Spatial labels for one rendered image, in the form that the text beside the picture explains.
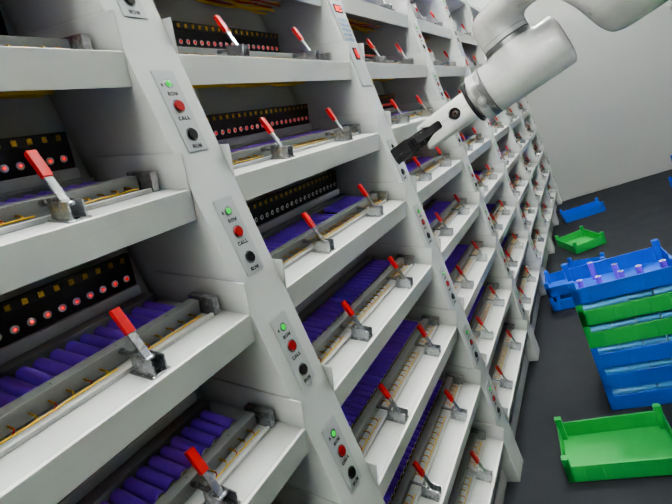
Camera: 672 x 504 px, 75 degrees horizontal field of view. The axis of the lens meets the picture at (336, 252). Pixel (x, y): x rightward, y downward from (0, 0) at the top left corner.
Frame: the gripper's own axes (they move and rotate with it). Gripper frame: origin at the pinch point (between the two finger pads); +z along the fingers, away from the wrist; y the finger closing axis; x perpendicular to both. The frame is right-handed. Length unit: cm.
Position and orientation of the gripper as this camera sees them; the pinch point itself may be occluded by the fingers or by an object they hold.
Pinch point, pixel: (405, 150)
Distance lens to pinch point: 89.5
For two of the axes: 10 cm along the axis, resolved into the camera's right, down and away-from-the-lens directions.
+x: -5.5, -8.3, -0.5
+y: 4.5, -3.5, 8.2
